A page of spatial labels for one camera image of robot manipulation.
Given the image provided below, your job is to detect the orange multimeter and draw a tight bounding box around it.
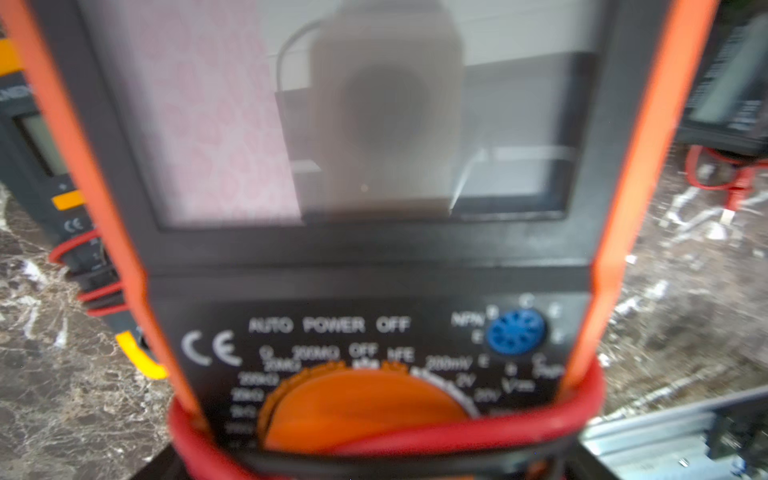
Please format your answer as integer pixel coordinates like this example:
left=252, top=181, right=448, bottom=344
left=1, top=1, right=718, bottom=479

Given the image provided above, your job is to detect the yellow multimeter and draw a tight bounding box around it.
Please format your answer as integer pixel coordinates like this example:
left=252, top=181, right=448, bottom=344
left=1, top=37, right=167, bottom=380

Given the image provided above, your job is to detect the black multimeter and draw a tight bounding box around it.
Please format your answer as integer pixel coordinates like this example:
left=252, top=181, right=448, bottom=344
left=677, top=4, right=767, bottom=222

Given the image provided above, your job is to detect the aluminium front rail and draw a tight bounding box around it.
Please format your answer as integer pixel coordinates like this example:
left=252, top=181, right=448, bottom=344
left=567, top=386, right=767, bottom=479

